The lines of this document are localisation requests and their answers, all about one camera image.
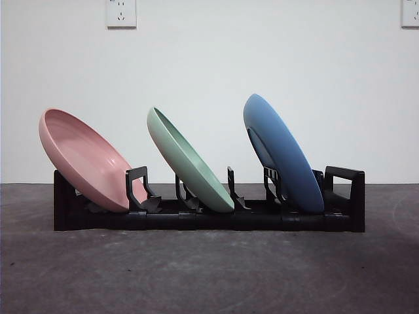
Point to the white wall socket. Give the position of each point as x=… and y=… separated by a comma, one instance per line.
x=121, y=14
x=410, y=14

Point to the pink plate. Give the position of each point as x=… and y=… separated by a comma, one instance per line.
x=82, y=153

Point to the green plate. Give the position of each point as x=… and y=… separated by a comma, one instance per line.
x=183, y=157

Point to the blue plate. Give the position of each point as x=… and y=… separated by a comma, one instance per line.
x=284, y=153

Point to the black plate rack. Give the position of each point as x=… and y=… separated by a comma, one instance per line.
x=229, y=223

